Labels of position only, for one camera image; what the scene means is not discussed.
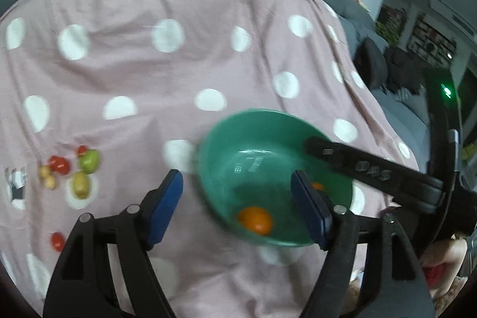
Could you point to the yellow-green plum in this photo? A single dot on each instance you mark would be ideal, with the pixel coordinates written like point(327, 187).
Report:
point(80, 184)

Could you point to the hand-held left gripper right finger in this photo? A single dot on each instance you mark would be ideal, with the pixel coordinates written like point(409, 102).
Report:
point(309, 206)

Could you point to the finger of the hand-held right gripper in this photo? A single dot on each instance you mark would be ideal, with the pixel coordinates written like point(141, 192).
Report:
point(372, 167)

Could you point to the green plum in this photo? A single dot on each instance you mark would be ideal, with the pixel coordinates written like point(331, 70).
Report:
point(89, 160)

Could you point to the orange mandarin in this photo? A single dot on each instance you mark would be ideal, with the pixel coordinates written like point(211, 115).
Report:
point(318, 186)
point(255, 220)

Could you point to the small tan longan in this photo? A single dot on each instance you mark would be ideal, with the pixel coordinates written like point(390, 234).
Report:
point(50, 182)
point(44, 172)

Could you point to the dark bag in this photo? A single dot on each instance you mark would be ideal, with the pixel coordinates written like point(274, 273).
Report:
point(404, 68)

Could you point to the pink polka dot blanket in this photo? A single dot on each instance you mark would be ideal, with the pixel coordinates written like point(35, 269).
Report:
point(149, 72)

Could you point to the dark wall shelf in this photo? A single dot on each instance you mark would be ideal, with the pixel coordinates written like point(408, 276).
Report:
point(432, 38)

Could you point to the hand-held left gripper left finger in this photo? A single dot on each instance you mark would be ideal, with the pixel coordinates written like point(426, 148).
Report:
point(167, 206)

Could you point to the red cloth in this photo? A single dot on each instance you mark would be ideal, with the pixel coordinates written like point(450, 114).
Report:
point(434, 274)

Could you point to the black headrest cushion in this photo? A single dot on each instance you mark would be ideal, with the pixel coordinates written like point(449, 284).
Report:
point(370, 61)

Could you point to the green houseplant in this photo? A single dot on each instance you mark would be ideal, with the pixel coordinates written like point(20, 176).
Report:
point(389, 27)

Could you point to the person's right forearm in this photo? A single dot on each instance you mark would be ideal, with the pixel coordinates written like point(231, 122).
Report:
point(451, 254)

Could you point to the green plastic bowl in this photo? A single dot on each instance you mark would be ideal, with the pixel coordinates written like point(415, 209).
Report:
point(238, 154)

